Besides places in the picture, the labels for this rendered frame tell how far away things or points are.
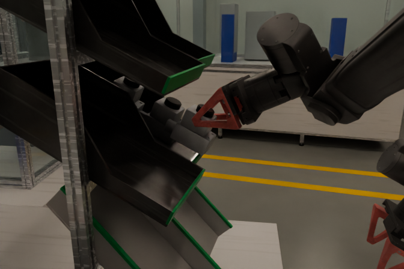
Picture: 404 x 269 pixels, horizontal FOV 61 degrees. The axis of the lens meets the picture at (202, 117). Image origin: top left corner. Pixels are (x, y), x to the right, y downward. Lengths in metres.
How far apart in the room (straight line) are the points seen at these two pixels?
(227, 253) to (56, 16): 0.72
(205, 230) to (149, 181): 0.28
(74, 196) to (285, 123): 3.85
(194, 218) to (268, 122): 3.53
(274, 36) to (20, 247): 0.85
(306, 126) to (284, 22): 3.76
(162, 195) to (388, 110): 3.89
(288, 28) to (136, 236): 0.38
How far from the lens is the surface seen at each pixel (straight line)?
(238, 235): 1.00
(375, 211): 0.79
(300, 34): 0.45
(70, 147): 0.42
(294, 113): 4.17
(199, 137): 0.56
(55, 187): 1.35
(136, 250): 0.57
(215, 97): 0.52
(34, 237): 1.09
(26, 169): 1.34
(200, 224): 0.74
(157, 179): 0.50
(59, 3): 0.39
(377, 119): 4.26
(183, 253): 0.62
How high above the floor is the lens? 1.42
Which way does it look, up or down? 16 degrees down
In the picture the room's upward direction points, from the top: straight up
